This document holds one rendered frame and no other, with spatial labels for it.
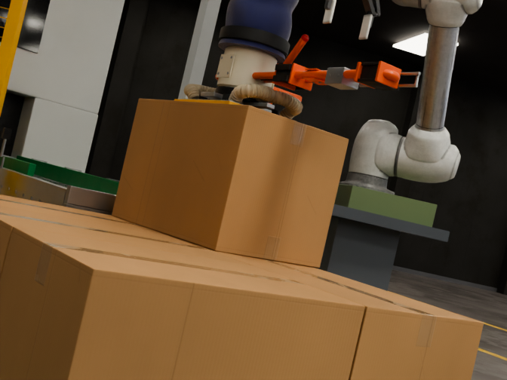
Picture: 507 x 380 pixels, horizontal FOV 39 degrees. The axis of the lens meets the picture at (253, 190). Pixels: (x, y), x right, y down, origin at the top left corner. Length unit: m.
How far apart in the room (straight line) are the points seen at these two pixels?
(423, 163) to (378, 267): 0.41
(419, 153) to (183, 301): 1.62
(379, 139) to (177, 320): 1.66
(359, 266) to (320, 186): 0.62
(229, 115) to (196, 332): 0.89
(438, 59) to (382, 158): 0.41
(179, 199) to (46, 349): 0.96
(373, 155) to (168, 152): 0.86
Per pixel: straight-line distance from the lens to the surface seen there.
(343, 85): 1.91
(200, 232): 1.99
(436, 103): 2.64
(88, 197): 2.46
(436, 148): 2.67
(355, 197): 2.56
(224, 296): 1.25
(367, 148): 2.72
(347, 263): 2.65
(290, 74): 2.06
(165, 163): 2.20
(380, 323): 1.52
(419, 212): 2.67
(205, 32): 5.97
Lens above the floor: 0.70
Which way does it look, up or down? 1 degrees up
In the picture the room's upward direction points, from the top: 13 degrees clockwise
